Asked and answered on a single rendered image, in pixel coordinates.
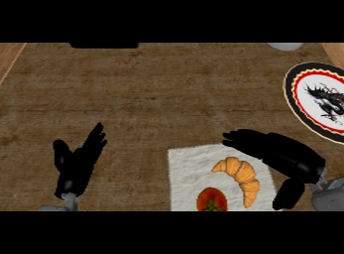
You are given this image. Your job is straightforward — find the black red white patterned plate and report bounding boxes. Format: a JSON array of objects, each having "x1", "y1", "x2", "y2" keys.
[{"x1": 282, "y1": 62, "x2": 344, "y2": 147}]

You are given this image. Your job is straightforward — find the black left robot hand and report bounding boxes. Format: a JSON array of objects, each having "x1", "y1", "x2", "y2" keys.
[{"x1": 51, "y1": 122, "x2": 107, "y2": 200}]

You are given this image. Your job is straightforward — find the pale grey round object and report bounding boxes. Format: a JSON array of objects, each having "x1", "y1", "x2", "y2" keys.
[{"x1": 264, "y1": 43, "x2": 304, "y2": 52}]

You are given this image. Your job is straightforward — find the white fluffy placemat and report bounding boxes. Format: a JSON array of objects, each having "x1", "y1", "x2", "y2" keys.
[{"x1": 167, "y1": 143, "x2": 277, "y2": 212}]

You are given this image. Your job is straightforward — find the red tomato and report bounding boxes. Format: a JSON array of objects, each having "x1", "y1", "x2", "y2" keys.
[{"x1": 195, "y1": 187, "x2": 229, "y2": 212}]

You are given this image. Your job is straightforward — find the golden croissant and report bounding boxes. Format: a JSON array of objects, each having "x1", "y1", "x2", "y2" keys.
[{"x1": 209, "y1": 156, "x2": 260, "y2": 209}]

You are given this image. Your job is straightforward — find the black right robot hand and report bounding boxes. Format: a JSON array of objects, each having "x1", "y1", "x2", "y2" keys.
[{"x1": 221, "y1": 128, "x2": 327, "y2": 211}]

